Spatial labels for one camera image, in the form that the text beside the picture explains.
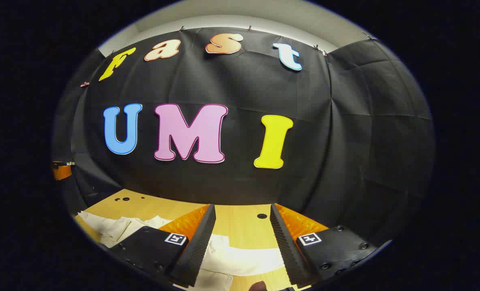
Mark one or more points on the white sweatshirt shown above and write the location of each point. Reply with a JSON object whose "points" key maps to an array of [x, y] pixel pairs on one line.
{"points": [[240, 260]]}

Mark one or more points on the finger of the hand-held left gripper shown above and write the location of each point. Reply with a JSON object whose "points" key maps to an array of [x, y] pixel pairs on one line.
{"points": [[62, 171]]}

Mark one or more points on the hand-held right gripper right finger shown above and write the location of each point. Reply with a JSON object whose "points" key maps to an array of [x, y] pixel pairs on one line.
{"points": [[286, 250]]}

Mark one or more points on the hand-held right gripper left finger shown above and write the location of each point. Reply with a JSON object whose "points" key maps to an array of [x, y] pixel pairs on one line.
{"points": [[199, 250]]}

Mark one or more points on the black backdrop cloth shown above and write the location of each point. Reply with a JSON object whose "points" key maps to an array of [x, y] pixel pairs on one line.
{"points": [[244, 182]]}

